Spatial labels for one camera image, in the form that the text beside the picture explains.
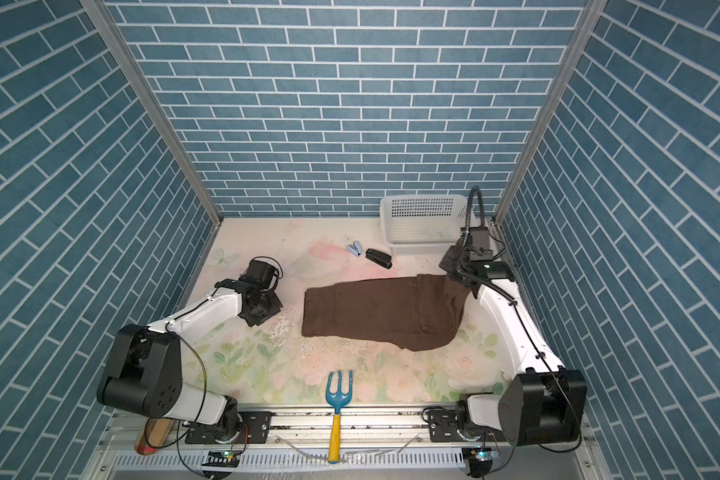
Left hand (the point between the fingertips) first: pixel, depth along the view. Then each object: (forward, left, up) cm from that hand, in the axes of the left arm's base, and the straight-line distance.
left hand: (277, 309), depth 91 cm
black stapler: (+22, -32, -2) cm, 39 cm away
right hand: (+7, -50, +18) cm, 54 cm away
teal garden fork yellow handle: (-25, -20, -4) cm, 32 cm away
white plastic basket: (+38, -50, -2) cm, 63 cm away
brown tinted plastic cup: (-32, +24, -2) cm, 40 cm away
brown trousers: (-1, -44, -2) cm, 44 cm away
